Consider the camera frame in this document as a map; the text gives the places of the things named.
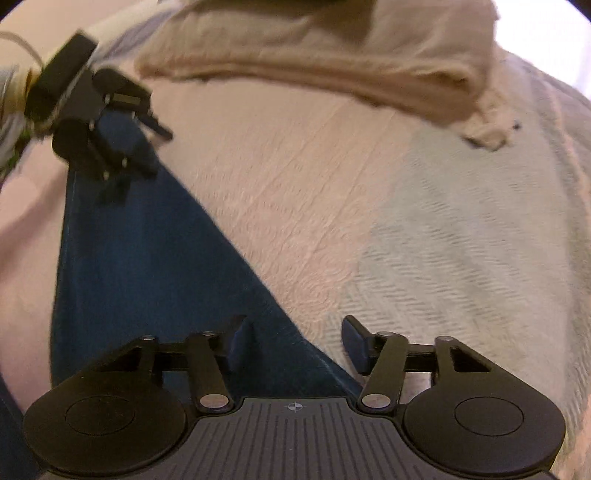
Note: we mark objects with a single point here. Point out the pink and grey striped blanket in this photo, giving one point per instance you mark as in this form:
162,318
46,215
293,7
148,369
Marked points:
415,230

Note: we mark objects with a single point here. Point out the folded pink blanket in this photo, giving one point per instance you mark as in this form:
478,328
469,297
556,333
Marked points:
323,55

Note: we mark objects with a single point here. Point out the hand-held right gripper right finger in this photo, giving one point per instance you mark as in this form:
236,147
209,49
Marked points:
358,346

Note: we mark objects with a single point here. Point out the dark blue jeans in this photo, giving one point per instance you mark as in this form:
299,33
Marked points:
138,277

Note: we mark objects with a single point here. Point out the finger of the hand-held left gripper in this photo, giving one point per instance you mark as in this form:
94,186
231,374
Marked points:
129,99
120,154

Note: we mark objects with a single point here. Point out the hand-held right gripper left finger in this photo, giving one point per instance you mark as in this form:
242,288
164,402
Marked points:
235,344

